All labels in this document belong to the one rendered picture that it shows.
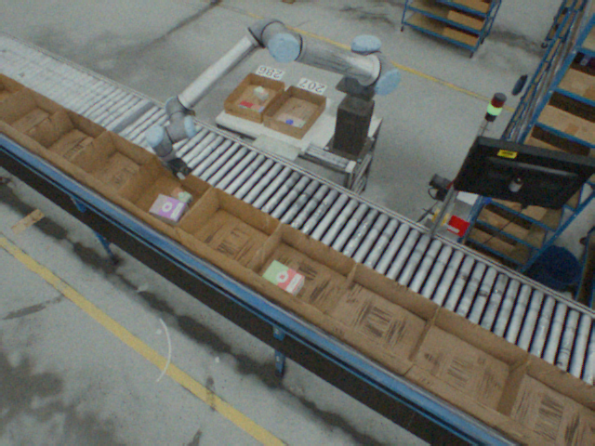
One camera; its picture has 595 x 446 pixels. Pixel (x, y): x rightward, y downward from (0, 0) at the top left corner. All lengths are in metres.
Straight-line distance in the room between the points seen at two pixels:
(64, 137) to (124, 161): 0.48
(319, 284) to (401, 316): 0.39
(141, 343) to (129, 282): 0.47
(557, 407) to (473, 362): 0.37
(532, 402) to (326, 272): 1.02
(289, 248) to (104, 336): 1.50
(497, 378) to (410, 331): 0.41
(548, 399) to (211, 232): 1.68
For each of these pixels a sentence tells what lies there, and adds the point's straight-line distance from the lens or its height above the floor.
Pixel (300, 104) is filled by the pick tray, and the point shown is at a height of 0.76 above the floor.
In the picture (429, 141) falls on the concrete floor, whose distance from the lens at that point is 4.08.
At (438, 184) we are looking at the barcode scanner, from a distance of 2.16.
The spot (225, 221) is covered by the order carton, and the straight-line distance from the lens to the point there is 2.12.
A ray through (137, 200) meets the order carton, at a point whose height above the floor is 0.90.
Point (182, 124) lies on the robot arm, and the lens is 1.90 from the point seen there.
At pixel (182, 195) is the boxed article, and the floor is 0.95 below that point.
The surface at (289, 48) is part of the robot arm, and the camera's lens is 1.78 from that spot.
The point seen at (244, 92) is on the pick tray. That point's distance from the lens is 3.11.
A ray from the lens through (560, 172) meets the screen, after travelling 1.86.
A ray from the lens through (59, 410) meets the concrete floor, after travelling 2.95.
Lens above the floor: 2.58
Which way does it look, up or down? 54 degrees down
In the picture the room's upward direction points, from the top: 3 degrees clockwise
